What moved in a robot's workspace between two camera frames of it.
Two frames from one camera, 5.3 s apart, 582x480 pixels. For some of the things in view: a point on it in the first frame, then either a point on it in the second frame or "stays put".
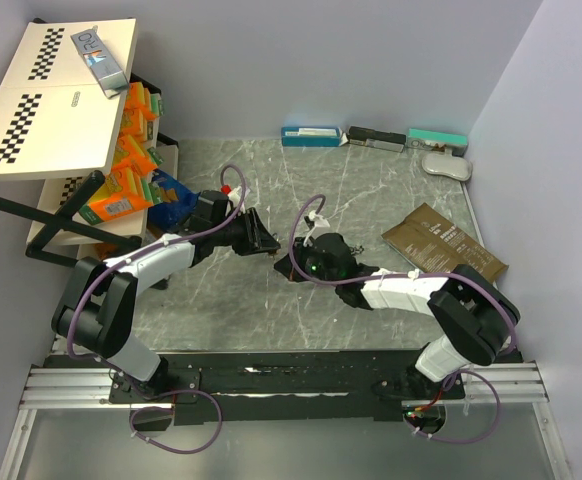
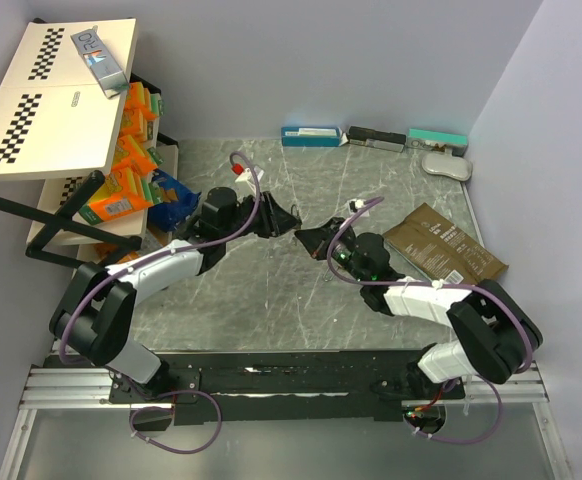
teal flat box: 455,142 stays put
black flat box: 376,138 stays put
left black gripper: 257,238 -> 274,219
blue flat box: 310,136 stays put
